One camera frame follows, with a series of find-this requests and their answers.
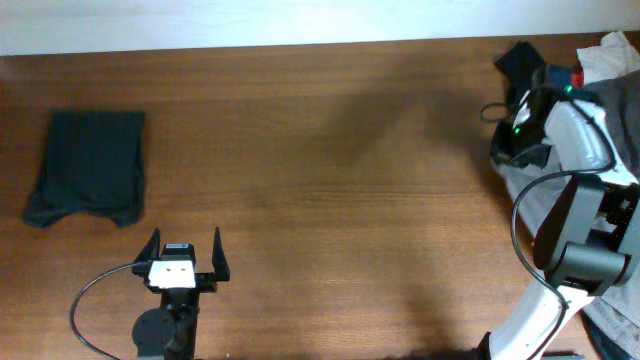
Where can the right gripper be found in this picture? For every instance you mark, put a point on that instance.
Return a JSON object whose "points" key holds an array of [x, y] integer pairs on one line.
{"points": [[500, 146]]}

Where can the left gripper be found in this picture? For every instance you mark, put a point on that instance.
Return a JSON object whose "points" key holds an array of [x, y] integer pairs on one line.
{"points": [[207, 282]]}

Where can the grey shorts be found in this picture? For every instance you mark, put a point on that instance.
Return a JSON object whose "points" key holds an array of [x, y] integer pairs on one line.
{"points": [[620, 200]]}

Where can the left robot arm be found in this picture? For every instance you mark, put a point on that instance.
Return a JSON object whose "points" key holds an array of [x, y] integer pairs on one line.
{"points": [[169, 330]]}

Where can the black garment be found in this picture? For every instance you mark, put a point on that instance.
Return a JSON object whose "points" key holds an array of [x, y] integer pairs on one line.
{"points": [[518, 65]]}

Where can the white garment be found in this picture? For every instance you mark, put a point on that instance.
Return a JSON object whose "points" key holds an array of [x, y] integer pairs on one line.
{"points": [[614, 57]]}

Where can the folded dark green garment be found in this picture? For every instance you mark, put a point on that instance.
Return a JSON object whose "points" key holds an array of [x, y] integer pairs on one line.
{"points": [[92, 164]]}

